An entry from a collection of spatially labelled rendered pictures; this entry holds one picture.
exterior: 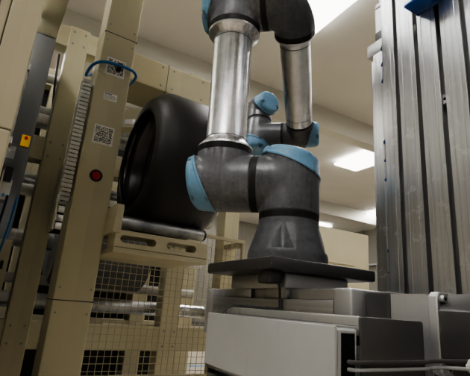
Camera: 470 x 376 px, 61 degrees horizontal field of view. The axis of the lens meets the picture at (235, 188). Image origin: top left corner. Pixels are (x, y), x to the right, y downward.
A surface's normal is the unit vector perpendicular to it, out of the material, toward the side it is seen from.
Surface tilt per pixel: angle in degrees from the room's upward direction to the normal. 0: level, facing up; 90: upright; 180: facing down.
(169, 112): 70
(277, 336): 90
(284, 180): 91
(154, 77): 90
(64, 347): 90
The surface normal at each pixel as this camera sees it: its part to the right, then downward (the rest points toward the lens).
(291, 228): -0.02, -0.56
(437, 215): -0.87, -0.20
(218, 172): -0.20, -0.26
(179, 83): 0.54, -0.20
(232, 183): -0.22, 0.00
